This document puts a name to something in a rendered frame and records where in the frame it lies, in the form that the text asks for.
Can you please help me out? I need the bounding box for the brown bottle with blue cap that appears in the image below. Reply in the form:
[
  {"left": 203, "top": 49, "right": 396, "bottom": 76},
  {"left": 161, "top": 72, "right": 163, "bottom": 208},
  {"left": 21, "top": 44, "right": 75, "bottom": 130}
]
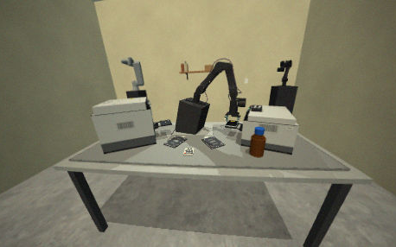
[{"left": 249, "top": 127, "right": 266, "bottom": 157}]

